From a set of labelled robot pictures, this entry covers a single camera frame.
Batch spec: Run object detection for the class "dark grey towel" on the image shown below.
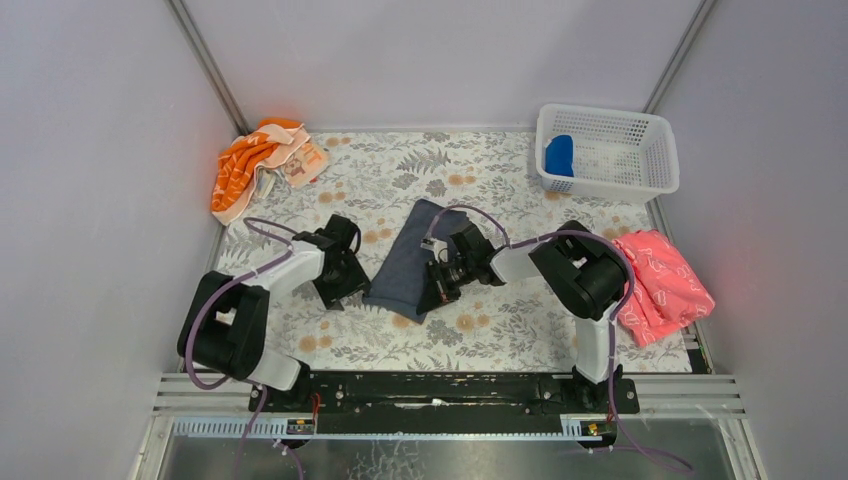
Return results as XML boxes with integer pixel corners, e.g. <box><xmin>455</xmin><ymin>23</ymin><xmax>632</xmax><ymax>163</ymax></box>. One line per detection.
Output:
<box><xmin>363</xmin><ymin>199</ymin><xmax>443</xmax><ymax>324</ymax></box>

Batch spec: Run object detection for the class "blue towel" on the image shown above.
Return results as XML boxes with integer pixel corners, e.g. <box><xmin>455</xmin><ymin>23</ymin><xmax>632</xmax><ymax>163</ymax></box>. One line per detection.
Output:
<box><xmin>544</xmin><ymin>134</ymin><xmax>575</xmax><ymax>177</ymax></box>

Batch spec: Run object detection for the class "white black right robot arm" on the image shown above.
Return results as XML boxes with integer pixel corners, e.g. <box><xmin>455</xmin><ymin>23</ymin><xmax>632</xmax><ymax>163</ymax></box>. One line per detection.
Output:
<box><xmin>416</xmin><ymin>221</ymin><xmax>630</xmax><ymax>387</ymax></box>

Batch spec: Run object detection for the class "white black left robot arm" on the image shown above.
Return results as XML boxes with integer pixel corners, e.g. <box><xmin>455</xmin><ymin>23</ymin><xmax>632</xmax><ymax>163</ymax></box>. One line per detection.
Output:
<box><xmin>177</xmin><ymin>215</ymin><xmax>370</xmax><ymax>392</ymax></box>

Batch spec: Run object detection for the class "floral tablecloth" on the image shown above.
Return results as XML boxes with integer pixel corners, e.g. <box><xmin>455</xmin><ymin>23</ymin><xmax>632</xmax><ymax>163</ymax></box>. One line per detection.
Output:
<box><xmin>248</xmin><ymin>132</ymin><xmax>650</xmax><ymax>372</ymax></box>

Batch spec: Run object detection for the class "orange white towel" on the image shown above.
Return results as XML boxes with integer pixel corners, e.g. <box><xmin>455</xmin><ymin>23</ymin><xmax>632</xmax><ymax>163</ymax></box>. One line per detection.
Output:
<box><xmin>210</xmin><ymin>117</ymin><xmax>329</xmax><ymax>226</ymax></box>

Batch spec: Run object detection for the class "white plastic basket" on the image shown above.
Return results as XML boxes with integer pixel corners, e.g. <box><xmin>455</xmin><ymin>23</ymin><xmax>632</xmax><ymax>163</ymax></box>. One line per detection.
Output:
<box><xmin>535</xmin><ymin>104</ymin><xmax>680</xmax><ymax>204</ymax></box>

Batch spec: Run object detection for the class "pink patterned towel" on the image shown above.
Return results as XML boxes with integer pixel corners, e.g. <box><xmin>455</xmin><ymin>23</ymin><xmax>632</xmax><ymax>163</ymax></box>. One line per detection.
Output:
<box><xmin>613</xmin><ymin>230</ymin><xmax>716</xmax><ymax>347</ymax></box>

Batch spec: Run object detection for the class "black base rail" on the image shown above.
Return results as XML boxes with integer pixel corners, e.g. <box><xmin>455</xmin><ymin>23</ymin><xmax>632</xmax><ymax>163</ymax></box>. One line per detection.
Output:
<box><xmin>248</xmin><ymin>370</ymin><xmax>640</xmax><ymax>438</ymax></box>

